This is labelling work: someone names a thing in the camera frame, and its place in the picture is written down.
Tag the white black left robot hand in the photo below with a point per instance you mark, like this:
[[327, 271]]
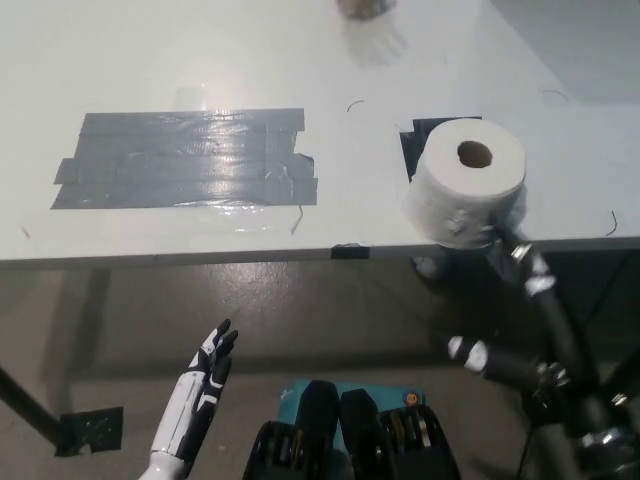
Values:
[[175, 410]]

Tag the person hand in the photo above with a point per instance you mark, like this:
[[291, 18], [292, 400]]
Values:
[[365, 7]]

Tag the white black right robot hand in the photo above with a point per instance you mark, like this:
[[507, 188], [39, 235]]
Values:
[[550, 315]]

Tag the white toilet paper roll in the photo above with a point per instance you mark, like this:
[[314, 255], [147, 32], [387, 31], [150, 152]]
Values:
[[450, 200]]

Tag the teal robot body top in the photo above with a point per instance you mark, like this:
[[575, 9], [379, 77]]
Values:
[[390, 392]]

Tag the white rounded object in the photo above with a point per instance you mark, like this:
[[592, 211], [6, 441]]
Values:
[[427, 265]]

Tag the black ribbed left body block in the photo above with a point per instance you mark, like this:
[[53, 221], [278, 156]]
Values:
[[320, 410]]

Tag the black table leg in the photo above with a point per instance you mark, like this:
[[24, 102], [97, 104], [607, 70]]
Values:
[[30, 405]]

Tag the black tape square patch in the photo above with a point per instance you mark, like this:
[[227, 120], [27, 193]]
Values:
[[412, 150]]

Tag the grey duct tape patch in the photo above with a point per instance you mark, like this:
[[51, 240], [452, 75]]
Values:
[[175, 165]]

